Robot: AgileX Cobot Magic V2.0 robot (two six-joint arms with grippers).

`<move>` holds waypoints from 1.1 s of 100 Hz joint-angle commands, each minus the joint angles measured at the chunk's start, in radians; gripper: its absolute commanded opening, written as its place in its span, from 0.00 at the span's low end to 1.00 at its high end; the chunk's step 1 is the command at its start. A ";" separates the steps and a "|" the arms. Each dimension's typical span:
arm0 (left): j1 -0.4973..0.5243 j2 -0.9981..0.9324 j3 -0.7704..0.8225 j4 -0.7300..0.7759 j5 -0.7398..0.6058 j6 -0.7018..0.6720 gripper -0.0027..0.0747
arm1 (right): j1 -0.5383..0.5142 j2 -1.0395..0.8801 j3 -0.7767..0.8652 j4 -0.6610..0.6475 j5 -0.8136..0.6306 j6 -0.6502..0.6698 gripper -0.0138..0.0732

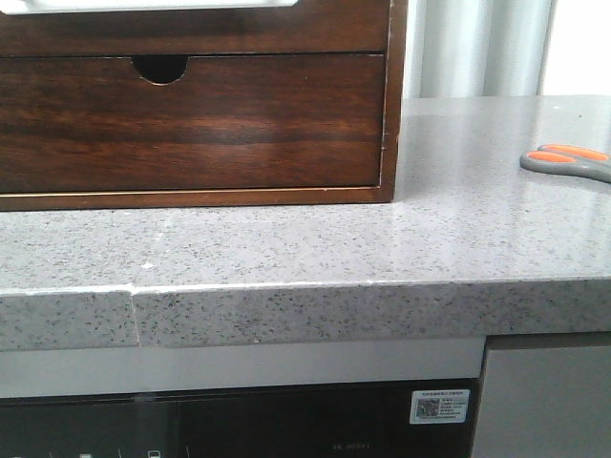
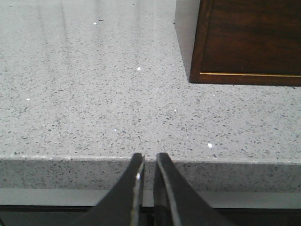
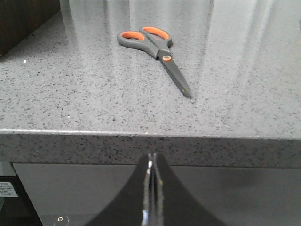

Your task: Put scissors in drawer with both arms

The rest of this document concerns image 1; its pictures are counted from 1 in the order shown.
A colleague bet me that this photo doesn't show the wooden drawer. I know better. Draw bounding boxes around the wooden drawer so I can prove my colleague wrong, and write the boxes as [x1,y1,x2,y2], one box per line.
[1,1,390,56]
[1,54,385,193]

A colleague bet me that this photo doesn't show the grey orange handled scissors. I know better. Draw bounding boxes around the grey orange handled scissors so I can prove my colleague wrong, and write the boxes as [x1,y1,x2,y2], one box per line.
[519,144,610,183]

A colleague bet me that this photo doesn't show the dark wooden drawer cabinet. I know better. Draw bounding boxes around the dark wooden drawer cabinet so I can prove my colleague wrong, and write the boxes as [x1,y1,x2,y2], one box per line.
[1,1,407,211]

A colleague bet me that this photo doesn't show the black built-in appliance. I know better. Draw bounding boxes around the black built-in appliance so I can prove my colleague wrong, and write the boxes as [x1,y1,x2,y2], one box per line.
[1,379,479,457]

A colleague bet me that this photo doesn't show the white QR code sticker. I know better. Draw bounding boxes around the white QR code sticker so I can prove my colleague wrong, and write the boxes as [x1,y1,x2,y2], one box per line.
[410,389,471,425]

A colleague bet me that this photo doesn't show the grey cabinet door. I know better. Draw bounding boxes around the grey cabinet door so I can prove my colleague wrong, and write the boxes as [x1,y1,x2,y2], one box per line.
[473,345,610,457]

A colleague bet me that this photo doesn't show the white item on cabinet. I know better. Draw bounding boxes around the white item on cabinet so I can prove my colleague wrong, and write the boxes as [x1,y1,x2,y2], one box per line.
[1,0,298,15]

